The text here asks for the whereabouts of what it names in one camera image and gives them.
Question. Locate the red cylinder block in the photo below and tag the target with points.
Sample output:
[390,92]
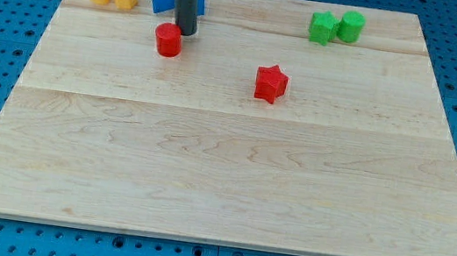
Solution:
[168,39]

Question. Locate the red star block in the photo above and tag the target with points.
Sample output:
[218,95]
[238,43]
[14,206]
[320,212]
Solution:
[270,83]

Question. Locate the green star block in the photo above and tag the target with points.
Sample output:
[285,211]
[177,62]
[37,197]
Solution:
[323,27]

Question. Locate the blue cube block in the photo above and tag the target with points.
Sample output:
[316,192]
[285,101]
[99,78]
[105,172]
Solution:
[200,7]

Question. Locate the green cylinder block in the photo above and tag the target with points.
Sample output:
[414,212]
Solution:
[351,25]

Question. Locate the light wooden board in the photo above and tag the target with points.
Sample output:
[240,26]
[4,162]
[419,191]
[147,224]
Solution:
[100,132]

